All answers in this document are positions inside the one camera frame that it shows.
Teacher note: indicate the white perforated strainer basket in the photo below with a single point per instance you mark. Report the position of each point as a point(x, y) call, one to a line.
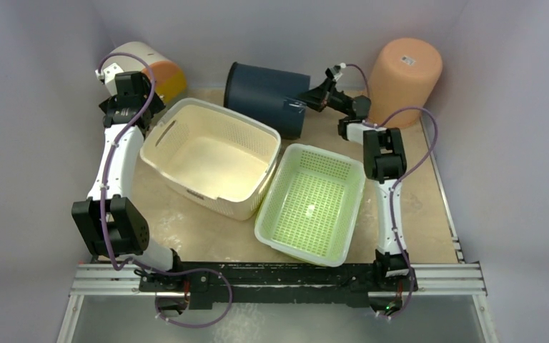
point(305, 168)

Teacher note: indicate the orange plastic bucket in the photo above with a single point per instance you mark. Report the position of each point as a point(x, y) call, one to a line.
point(403, 77)

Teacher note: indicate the lime green basin tray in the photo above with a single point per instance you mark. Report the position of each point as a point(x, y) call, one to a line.
point(316, 227)

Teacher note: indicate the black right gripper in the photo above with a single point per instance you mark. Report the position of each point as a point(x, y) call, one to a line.
point(324, 94)

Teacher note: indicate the dark navy round bin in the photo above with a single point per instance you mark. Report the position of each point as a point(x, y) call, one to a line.
point(268, 96)

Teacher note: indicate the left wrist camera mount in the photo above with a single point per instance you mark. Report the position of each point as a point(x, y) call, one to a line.
point(107, 73)

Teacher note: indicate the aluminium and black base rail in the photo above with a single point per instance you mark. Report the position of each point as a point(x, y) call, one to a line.
point(211, 283)

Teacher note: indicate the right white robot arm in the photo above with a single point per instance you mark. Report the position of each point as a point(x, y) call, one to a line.
point(385, 164)

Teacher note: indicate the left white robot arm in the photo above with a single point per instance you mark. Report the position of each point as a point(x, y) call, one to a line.
point(109, 223)

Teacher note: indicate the cream perforated laundry basket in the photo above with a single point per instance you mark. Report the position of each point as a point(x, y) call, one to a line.
point(214, 156)

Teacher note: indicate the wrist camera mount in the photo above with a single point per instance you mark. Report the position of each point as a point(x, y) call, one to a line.
point(107, 73)
point(334, 73)

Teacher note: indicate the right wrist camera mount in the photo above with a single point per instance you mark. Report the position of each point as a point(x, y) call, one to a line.
point(334, 73)

